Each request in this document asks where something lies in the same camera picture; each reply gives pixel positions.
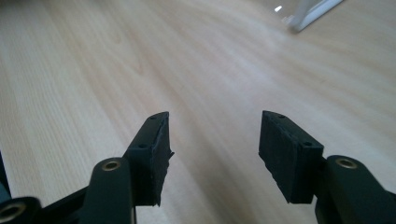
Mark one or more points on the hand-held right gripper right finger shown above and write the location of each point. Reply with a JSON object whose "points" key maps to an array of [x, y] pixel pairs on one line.
{"points": [[289, 158]]}

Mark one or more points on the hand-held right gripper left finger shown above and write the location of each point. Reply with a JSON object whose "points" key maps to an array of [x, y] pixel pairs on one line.
{"points": [[149, 161]]}

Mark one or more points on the clear plastic pouch white trim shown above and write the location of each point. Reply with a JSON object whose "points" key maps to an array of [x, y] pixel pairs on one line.
{"points": [[314, 15]]}

